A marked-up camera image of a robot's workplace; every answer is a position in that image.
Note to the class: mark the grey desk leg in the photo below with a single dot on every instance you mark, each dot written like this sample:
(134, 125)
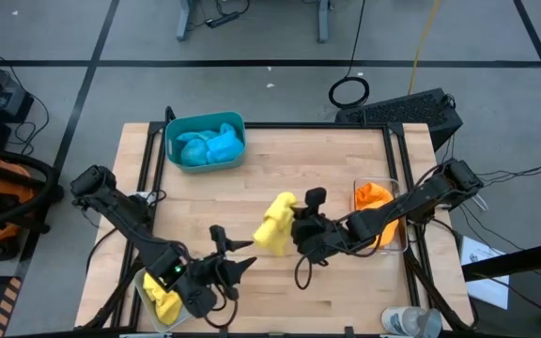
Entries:
(323, 21)
(185, 21)

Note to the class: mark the clear plastic basket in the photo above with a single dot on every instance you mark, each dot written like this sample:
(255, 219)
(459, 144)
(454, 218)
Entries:
(395, 188)

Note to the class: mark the black computer tower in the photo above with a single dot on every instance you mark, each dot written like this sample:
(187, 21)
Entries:
(406, 110)

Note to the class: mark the grey plastic basket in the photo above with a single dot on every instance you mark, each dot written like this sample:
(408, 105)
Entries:
(151, 306)

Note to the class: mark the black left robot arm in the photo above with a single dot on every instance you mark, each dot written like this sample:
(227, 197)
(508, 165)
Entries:
(125, 216)

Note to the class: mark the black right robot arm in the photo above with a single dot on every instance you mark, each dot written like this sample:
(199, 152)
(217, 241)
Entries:
(416, 199)

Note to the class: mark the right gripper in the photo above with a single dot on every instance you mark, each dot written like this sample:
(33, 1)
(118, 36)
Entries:
(317, 235)

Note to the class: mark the blue microfiber towel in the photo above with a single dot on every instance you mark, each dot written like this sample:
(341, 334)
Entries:
(194, 152)
(226, 145)

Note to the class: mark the black table edge bar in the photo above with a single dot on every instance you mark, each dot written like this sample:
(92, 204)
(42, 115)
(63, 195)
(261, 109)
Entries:
(524, 260)

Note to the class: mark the clear spray bottle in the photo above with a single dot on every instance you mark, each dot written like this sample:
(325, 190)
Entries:
(406, 321)

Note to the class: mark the black metal table frame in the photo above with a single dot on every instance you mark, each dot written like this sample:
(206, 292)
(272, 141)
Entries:
(298, 125)

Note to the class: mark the white paper sheet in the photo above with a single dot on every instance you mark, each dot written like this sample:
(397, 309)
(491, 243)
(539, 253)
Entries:
(482, 263)

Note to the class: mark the yellow microfiber towel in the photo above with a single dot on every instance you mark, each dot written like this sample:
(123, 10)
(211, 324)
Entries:
(275, 225)
(167, 305)

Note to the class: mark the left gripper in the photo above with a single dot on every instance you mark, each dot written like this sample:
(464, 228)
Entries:
(214, 272)

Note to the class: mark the teal plastic basket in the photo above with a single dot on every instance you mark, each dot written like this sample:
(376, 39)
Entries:
(205, 119)

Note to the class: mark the black power strip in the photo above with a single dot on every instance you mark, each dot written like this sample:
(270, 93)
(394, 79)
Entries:
(223, 19)

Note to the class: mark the orange microfiber towel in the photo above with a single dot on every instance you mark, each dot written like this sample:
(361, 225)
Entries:
(371, 195)
(391, 235)

